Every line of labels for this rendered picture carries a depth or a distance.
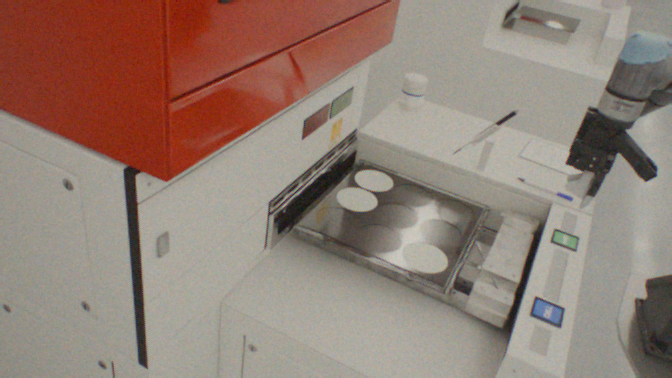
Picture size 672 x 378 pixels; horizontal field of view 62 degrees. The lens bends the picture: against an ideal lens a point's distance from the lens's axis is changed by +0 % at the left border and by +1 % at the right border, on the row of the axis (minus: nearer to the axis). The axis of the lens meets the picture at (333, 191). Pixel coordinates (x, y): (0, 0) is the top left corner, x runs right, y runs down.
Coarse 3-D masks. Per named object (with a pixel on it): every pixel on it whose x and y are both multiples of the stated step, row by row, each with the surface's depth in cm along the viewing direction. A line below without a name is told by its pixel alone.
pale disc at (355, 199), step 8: (344, 192) 137; (352, 192) 137; (360, 192) 138; (368, 192) 138; (344, 200) 134; (352, 200) 134; (360, 200) 135; (368, 200) 135; (376, 200) 136; (352, 208) 131; (360, 208) 132; (368, 208) 132
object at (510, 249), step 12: (504, 228) 137; (504, 240) 133; (516, 240) 133; (528, 240) 134; (492, 252) 128; (504, 252) 129; (516, 252) 129; (504, 264) 125; (516, 264) 125; (468, 312) 114; (480, 312) 113; (492, 312) 111
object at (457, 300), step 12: (312, 240) 130; (336, 252) 128; (360, 264) 126; (372, 264) 125; (384, 276) 125; (396, 276) 123; (420, 288) 121; (444, 300) 120; (456, 300) 118; (468, 300) 118; (504, 324) 116
